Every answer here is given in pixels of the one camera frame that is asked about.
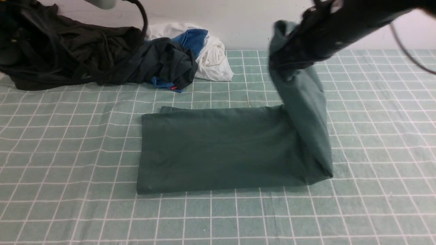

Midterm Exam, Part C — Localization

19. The green checkered tablecloth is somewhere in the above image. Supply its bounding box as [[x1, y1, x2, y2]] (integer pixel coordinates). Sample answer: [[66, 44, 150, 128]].
[[0, 50, 436, 245]]

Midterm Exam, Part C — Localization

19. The green long-sleeved shirt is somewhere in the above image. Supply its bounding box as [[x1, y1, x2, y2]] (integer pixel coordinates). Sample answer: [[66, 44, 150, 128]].
[[136, 20, 334, 195]]

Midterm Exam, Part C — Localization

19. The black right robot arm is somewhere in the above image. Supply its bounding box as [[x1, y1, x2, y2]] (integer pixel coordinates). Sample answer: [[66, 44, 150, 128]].
[[268, 0, 435, 74]]

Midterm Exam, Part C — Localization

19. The dark grey garment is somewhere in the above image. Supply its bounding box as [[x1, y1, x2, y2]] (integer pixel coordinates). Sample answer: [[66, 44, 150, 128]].
[[127, 37, 198, 89]]

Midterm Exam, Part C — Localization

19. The blue garment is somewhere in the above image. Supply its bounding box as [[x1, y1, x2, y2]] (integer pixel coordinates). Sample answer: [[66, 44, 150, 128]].
[[151, 29, 208, 93]]

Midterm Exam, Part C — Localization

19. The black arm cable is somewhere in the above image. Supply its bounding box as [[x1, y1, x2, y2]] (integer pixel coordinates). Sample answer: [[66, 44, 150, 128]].
[[119, 0, 149, 45]]

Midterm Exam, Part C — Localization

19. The white garment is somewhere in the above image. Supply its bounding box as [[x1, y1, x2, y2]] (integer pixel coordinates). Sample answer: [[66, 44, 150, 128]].
[[147, 22, 234, 82]]

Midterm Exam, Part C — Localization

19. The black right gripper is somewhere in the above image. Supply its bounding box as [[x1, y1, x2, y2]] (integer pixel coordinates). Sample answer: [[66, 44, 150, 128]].
[[269, 3, 344, 82]]

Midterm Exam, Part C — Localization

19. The dark olive hoodie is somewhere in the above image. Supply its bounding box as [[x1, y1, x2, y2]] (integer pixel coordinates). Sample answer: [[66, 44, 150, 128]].
[[7, 12, 144, 91]]

